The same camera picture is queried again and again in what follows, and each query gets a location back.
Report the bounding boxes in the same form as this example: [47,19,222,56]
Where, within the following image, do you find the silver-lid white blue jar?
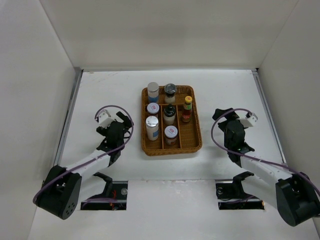
[145,116,159,141]

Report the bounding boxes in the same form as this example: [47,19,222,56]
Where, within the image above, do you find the jar with red-white lid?
[146,102,160,117]

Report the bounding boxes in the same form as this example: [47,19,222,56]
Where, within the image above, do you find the silver-lid blue label jar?
[147,82,159,103]

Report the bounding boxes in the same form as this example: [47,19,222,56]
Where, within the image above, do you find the black cap white bottle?
[163,104,176,126]

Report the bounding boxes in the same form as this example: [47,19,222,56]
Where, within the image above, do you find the red sauce bottle yellow cap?
[181,95,193,123]

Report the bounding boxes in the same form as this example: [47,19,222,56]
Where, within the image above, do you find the clear-lid pepper shaker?
[164,83,177,104]

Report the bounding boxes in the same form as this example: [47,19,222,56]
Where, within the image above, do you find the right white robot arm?
[212,108,320,227]

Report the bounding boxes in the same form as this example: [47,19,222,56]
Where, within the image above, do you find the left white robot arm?
[33,110,134,220]

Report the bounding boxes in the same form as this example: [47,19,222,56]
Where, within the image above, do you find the brown wicker divided tray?
[141,85,203,156]

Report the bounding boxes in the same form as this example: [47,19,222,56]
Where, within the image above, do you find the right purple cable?
[210,107,320,198]

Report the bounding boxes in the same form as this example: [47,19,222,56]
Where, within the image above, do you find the purple cable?
[32,104,135,208]
[210,107,320,198]

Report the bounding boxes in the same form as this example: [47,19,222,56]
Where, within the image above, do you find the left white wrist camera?
[96,109,114,128]

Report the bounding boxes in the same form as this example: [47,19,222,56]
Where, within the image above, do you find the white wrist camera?
[239,112,258,128]
[96,109,114,128]

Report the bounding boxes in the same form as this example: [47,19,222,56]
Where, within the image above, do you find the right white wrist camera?
[239,112,258,128]

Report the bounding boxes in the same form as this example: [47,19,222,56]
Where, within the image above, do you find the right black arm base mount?
[215,171,265,210]

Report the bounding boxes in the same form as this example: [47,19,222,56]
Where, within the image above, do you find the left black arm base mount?
[79,172,129,211]

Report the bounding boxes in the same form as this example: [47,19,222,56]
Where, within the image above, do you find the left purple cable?
[32,104,135,208]

